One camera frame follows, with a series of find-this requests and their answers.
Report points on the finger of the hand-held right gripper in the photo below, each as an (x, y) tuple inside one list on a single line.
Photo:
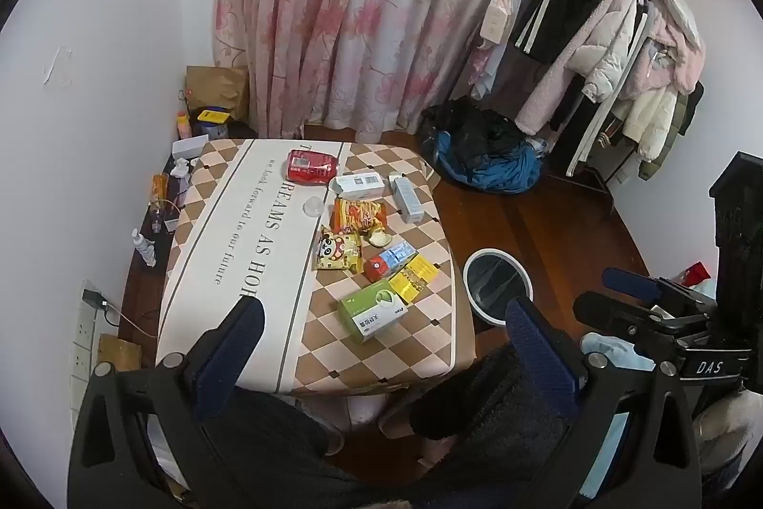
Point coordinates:
[(602, 306), (626, 282)]

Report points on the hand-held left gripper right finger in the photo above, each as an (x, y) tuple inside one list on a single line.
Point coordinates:
[(542, 360)]

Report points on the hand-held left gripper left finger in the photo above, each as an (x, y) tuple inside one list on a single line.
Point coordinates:
[(229, 348)]

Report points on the white trash bin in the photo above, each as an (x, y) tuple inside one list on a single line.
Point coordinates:
[(492, 319)]

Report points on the clear plastic lid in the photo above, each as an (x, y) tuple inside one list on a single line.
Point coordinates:
[(312, 206)]

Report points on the yellow fruit peel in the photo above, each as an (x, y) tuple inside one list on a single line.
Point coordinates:
[(377, 236)]

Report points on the person's right forearm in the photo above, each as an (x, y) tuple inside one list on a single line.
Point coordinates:
[(733, 425)]

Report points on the light blue cloth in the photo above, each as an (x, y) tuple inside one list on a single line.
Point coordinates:
[(620, 357)]

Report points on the red box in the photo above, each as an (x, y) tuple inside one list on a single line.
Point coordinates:
[(694, 273)]

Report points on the person's right leg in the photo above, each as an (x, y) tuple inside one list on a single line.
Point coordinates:
[(477, 425)]

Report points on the person's leg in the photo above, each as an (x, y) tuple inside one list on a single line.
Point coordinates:
[(268, 455), (477, 425)]

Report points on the brown cardboard piece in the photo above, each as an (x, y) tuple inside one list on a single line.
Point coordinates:
[(119, 353)]

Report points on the person's left leg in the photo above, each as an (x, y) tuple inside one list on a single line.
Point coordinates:
[(268, 455)]

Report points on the table with checkered cloth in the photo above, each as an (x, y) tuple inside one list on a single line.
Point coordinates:
[(238, 223)]

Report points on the white spray bottle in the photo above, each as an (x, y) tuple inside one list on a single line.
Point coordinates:
[(145, 248)]

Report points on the black charger plug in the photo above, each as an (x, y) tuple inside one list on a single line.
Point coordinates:
[(94, 298)]

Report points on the green white box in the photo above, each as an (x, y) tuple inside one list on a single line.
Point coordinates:
[(369, 312)]

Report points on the yellow cartoon snack packet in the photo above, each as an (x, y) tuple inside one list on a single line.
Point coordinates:
[(337, 249)]

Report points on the olive green jacket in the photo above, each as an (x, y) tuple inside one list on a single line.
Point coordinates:
[(673, 139)]

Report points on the yellow clear packet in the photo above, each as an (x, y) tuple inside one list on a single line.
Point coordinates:
[(408, 288)]

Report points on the cream jacket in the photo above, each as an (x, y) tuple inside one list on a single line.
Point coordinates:
[(650, 118)]

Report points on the red small packet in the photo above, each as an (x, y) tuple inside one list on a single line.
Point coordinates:
[(378, 269)]

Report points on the blue garment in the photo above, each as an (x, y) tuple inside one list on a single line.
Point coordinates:
[(495, 169)]

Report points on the blue white small carton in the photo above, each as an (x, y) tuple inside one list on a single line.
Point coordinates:
[(400, 254)]

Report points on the orange snack packet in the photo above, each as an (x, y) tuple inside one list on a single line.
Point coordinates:
[(357, 215)]

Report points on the red drink can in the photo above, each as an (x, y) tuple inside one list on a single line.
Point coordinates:
[(310, 166)]

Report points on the white open box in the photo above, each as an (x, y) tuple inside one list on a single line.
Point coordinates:
[(188, 148)]

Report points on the torn white cardboard box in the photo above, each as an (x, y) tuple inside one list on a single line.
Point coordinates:
[(357, 185)]

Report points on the pale fleece jacket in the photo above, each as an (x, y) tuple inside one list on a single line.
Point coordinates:
[(542, 91)]

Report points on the grey white tube box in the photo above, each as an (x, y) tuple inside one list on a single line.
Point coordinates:
[(408, 199)]

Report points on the orange capped bottle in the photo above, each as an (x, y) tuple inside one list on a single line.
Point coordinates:
[(183, 125)]

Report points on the pink fluffy jacket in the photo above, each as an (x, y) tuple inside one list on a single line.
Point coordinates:
[(667, 56)]

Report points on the yellow blue packet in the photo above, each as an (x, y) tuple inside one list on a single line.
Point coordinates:
[(213, 116)]

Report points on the white puffer jacket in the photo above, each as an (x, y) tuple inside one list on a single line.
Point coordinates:
[(602, 38)]

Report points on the brown paper bag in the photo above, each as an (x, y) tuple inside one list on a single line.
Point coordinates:
[(217, 85)]

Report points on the light blue shirt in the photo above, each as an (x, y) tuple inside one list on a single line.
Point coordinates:
[(498, 32)]

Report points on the pink floral curtain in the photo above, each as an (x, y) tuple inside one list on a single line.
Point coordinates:
[(357, 8)]

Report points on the white wall socket panel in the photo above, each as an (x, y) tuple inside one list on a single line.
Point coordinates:
[(83, 342)]

